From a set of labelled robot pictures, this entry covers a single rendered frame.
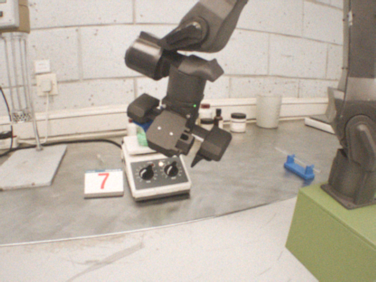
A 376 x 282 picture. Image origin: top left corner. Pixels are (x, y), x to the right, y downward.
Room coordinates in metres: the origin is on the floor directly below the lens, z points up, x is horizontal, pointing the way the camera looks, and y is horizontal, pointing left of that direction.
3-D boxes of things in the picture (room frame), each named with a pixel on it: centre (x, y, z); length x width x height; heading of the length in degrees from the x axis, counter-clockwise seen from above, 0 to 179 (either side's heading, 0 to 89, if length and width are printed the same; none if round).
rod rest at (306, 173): (0.56, -0.31, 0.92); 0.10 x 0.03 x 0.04; 18
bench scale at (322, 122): (1.03, -0.72, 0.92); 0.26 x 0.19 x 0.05; 21
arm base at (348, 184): (0.26, -0.23, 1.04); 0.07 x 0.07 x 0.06; 10
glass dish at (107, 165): (0.56, 0.22, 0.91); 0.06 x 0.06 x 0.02
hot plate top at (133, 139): (0.57, 0.10, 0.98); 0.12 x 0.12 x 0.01; 20
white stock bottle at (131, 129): (0.83, 0.20, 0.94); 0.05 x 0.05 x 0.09
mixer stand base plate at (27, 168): (0.59, 0.49, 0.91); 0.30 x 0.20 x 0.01; 18
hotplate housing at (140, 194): (0.55, 0.09, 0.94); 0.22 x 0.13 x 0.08; 20
